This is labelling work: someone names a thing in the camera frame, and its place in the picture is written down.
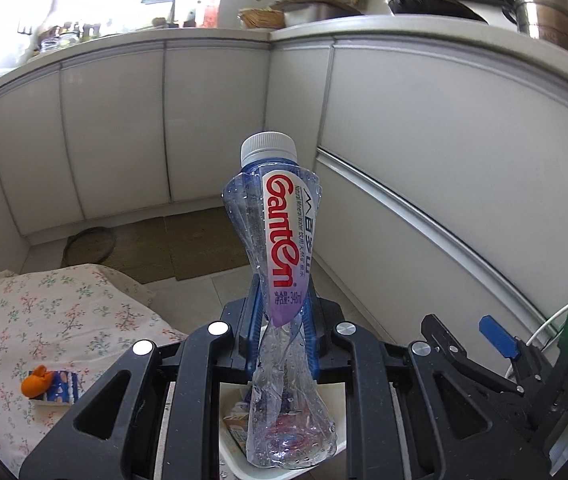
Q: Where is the orange peel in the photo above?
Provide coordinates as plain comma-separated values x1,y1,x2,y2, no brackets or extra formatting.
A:
20,365,55,400

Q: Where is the woven basket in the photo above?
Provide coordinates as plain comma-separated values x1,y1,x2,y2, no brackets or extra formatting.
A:
238,7,285,30

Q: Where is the stainless steel pot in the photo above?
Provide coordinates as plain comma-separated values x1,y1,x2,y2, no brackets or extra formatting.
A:
498,0,568,66

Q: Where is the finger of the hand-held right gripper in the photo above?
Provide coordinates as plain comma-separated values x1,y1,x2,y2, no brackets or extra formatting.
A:
480,315,547,386
421,314,527,396

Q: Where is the stainless steel tray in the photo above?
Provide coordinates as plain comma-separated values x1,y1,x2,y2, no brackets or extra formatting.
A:
269,0,367,28

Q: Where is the white cable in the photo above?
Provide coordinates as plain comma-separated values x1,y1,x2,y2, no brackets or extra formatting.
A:
508,305,568,376

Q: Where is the white kitchen countertop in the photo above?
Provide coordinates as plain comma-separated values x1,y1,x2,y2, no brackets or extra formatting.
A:
0,14,568,101

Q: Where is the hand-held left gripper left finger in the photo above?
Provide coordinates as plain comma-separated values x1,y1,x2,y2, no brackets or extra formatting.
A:
19,292,265,480

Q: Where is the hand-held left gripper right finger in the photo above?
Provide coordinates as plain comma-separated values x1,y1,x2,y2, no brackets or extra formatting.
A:
299,295,549,480

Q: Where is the white plastic bin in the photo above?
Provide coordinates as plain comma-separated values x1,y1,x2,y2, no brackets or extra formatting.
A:
161,380,407,480

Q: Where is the floral tablecloth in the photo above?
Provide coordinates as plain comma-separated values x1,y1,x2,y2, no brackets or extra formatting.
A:
0,265,189,480

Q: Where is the white kitchen cabinet with drawers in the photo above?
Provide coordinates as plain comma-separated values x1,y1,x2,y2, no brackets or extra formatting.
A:
264,35,568,346

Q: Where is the blue white printed box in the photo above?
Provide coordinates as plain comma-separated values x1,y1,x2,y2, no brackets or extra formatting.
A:
29,369,81,407

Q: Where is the clear plastic water bottle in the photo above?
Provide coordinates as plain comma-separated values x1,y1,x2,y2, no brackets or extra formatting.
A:
221,131,339,471

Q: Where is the row of small jars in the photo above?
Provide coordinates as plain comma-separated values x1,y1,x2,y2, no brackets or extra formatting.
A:
19,20,110,53

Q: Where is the round woven tray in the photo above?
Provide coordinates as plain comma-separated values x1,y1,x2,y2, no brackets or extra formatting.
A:
63,227,116,267

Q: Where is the brown woven floor mat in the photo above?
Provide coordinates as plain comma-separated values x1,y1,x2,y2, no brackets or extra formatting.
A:
106,216,177,285
164,206,251,282

